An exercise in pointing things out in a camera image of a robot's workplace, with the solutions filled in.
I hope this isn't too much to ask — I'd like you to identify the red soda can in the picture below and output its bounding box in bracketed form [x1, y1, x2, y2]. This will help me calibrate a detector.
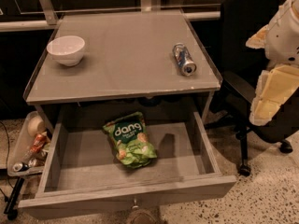
[24, 133, 47, 159]

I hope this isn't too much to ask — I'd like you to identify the dark soda can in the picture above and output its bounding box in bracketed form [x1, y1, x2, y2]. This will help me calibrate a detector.
[12, 161, 29, 173]

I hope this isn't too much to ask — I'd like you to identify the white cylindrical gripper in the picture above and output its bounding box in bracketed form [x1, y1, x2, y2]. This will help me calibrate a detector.
[246, 0, 299, 126]

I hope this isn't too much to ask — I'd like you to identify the green rice chip bag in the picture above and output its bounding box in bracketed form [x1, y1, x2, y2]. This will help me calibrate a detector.
[103, 112, 157, 169]

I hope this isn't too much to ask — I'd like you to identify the black office chair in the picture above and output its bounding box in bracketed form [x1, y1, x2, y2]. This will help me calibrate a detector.
[206, 0, 299, 176]

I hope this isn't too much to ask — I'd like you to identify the clear plastic side bin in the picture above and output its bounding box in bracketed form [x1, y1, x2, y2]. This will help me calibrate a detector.
[7, 111, 50, 176]

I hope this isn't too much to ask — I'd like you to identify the grey wooden open drawer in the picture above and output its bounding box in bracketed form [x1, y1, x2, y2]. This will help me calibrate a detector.
[19, 102, 236, 219]

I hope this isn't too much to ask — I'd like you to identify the metal rail bracket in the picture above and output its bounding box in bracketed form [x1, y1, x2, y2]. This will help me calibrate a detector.
[39, 0, 58, 25]

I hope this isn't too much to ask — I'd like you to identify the white ceramic bowl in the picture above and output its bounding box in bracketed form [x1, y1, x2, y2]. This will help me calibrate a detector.
[47, 35, 86, 66]

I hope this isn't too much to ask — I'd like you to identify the blue soda can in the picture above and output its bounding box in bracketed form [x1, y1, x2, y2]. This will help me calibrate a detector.
[173, 43, 197, 77]

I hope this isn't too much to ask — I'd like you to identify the beige round object in bin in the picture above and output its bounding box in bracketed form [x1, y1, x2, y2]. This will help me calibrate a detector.
[27, 116, 46, 136]

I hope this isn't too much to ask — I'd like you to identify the grey counter cabinet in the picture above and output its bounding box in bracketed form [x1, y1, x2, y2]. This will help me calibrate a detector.
[22, 10, 224, 126]

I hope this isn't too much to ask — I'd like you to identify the metal drawer knob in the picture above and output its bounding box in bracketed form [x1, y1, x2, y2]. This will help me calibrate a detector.
[132, 198, 139, 210]

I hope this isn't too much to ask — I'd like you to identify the black stand leg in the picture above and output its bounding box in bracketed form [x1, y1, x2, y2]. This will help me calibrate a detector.
[4, 177, 24, 220]

